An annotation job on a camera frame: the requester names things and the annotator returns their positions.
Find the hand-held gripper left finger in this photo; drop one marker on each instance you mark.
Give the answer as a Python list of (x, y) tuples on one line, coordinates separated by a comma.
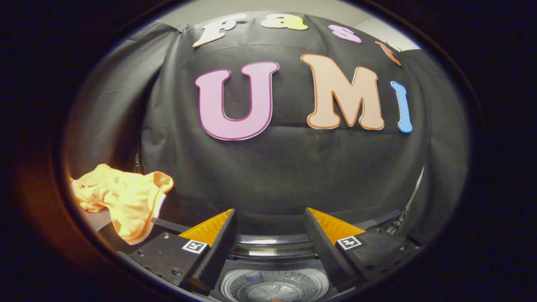
[(218, 251)]

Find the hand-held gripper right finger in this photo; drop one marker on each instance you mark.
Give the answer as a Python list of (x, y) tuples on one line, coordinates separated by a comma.
[(325, 251)]

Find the grey washing machine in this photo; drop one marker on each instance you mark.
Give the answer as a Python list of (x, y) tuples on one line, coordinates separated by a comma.
[(272, 285)]

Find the orange garment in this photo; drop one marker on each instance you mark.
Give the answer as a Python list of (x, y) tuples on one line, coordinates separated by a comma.
[(126, 197)]

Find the black light stand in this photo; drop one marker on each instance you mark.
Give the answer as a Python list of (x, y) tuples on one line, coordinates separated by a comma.
[(398, 220)]

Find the black backdrop cloth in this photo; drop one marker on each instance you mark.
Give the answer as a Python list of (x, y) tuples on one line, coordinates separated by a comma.
[(293, 167)]

